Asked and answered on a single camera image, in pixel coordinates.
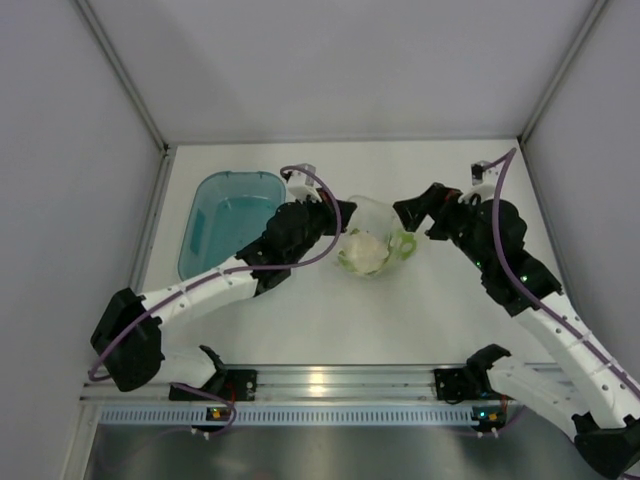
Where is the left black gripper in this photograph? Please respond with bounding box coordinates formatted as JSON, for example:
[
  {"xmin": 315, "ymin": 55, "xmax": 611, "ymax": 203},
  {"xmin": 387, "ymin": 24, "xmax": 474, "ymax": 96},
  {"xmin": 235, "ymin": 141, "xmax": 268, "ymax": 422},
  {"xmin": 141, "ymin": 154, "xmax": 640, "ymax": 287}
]
[{"xmin": 286, "ymin": 187, "xmax": 356, "ymax": 265}]

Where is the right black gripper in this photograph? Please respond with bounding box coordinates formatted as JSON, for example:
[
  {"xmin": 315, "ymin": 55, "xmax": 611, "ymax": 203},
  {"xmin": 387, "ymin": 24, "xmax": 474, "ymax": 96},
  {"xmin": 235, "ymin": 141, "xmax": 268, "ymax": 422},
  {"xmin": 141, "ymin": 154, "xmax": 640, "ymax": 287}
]
[{"xmin": 393, "ymin": 183, "xmax": 494, "ymax": 272}]

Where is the clear zip top bag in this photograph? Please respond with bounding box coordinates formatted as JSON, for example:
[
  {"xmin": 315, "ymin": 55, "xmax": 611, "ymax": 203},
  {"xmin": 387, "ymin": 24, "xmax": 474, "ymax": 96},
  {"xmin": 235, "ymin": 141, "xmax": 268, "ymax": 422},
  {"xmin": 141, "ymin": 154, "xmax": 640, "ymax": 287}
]
[{"xmin": 335, "ymin": 195, "xmax": 418, "ymax": 278}]

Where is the fake cauliflower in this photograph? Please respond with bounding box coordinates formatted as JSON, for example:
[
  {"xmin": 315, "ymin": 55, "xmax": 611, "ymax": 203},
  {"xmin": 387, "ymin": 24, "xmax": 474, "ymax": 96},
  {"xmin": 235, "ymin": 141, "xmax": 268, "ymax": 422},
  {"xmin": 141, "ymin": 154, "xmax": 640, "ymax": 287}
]
[{"xmin": 337, "ymin": 229, "xmax": 390, "ymax": 276}]

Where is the green fake fruit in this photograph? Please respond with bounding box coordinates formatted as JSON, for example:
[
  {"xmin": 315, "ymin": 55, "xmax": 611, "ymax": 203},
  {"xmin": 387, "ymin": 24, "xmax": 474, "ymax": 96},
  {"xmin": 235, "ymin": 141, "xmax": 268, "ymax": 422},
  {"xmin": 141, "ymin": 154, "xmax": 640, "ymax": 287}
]
[{"xmin": 389, "ymin": 229, "xmax": 417, "ymax": 261}]

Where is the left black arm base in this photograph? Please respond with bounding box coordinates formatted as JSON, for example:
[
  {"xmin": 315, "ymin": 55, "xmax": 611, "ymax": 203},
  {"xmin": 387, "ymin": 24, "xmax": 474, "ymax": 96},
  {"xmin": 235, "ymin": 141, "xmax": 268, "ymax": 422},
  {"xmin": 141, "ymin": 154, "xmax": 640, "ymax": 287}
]
[{"xmin": 169, "ymin": 368, "xmax": 257, "ymax": 402}]

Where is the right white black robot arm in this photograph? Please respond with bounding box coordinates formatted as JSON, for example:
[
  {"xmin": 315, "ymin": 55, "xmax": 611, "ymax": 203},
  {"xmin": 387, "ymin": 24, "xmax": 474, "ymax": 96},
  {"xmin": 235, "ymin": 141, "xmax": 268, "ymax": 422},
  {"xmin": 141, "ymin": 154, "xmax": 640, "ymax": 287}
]
[{"xmin": 393, "ymin": 183, "xmax": 639, "ymax": 479}]

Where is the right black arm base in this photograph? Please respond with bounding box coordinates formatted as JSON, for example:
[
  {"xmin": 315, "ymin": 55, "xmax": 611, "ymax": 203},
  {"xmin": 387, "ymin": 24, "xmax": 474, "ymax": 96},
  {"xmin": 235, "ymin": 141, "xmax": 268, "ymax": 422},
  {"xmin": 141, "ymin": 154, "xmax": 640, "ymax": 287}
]
[{"xmin": 434, "ymin": 367, "xmax": 490, "ymax": 404}]

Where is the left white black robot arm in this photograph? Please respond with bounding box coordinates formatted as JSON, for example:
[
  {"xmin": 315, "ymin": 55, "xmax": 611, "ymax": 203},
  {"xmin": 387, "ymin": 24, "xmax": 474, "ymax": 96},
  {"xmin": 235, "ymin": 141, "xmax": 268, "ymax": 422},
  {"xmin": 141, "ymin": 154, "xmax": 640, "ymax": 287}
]
[{"xmin": 90, "ymin": 192, "xmax": 357, "ymax": 400}]

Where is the teal plastic bin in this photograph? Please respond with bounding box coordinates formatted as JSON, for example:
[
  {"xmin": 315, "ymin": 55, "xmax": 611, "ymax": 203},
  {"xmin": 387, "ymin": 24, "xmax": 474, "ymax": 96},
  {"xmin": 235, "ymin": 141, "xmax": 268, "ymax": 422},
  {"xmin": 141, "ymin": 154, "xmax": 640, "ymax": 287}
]
[{"xmin": 177, "ymin": 171, "xmax": 286, "ymax": 281}]

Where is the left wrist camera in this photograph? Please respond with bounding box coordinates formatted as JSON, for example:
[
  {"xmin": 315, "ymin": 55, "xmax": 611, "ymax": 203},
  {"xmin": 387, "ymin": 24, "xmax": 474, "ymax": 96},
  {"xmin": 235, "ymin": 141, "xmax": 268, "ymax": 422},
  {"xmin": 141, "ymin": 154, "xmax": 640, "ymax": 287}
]
[{"xmin": 286, "ymin": 164, "xmax": 321, "ymax": 201}]

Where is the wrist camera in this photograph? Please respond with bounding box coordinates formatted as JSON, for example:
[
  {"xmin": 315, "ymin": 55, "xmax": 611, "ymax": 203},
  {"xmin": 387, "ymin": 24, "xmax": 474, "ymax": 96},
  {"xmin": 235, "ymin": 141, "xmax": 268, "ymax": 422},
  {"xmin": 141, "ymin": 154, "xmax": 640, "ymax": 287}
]
[
  {"xmin": 471, "ymin": 161, "xmax": 501, "ymax": 197},
  {"xmin": 286, "ymin": 164, "xmax": 321, "ymax": 201}
]

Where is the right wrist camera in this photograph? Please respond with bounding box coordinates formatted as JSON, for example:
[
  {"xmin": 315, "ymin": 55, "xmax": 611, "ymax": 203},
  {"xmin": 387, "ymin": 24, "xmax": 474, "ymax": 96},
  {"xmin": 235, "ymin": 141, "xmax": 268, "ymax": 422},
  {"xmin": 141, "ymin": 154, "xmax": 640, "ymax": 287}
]
[{"xmin": 471, "ymin": 161, "xmax": 501, "ymax": 197}]

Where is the aluminium mounting rail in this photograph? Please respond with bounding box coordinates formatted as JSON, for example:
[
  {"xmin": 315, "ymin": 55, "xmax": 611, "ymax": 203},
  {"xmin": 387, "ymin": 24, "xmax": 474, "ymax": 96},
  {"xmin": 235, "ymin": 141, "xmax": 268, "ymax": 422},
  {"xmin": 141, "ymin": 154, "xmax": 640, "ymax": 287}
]
[{"xmin": 80, "ymin": 363, "xmax": 578, "ymax": 404}]

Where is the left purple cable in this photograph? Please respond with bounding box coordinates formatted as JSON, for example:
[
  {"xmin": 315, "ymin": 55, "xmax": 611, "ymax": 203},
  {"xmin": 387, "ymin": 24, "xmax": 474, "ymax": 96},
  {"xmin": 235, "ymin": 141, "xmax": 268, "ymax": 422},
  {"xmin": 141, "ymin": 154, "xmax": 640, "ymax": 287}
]
[{"xmin": 87, "ymin": 164, "xmax": 344, "ymax": 384}]

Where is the grey slotted cable duct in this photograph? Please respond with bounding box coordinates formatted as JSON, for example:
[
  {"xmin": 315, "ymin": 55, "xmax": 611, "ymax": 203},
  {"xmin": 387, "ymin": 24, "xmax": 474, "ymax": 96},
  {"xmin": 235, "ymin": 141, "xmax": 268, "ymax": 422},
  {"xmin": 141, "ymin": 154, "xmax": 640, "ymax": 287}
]
[{"xmin": 100, "ymin": 404, "xmax": 480, "ymax": 427}]

